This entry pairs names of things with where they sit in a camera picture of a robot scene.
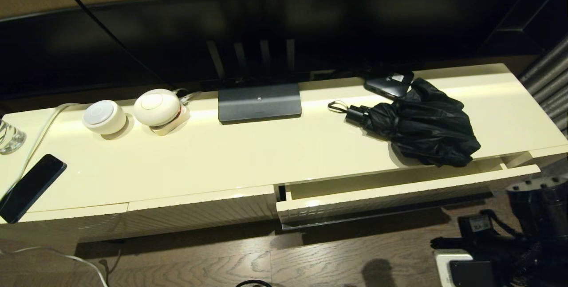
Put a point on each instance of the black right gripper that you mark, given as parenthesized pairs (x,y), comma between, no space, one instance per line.
(479,242)

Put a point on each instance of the black umbrella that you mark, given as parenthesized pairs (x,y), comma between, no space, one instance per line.
(426,131)

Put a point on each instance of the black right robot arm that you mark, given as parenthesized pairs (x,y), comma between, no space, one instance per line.
(541,207)

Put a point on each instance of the blurred cream and black object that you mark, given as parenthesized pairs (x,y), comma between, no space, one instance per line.
(266,154)

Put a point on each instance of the grey fabric cushion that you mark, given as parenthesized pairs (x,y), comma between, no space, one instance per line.
(557,167)

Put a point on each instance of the black set-top box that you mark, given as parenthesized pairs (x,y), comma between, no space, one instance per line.
(388,84)

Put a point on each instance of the grey pleated curtain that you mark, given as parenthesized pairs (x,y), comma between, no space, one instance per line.
(550,83)

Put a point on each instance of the grey television base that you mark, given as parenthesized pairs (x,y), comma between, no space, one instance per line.
(259,103)

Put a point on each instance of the black flat television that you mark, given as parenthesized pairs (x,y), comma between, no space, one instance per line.
(333,25)

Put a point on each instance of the white round dome device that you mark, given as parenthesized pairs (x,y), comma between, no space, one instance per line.
(156,107)

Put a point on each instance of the black smartphone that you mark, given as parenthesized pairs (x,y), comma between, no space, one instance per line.
(32,187)

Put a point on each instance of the clear drinking glass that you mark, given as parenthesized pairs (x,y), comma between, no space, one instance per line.
(11,138)

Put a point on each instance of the cream charging base plate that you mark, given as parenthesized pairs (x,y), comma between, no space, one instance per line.
(174,128)

